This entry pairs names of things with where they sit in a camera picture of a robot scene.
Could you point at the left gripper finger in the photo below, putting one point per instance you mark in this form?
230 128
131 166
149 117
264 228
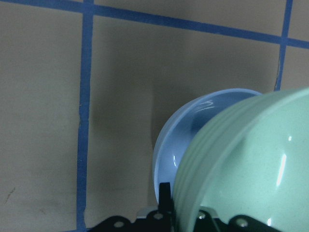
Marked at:
165 204

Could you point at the blue bowl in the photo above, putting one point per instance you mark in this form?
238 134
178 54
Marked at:
179 130

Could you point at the green bowl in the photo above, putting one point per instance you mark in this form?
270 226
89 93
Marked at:
250 159

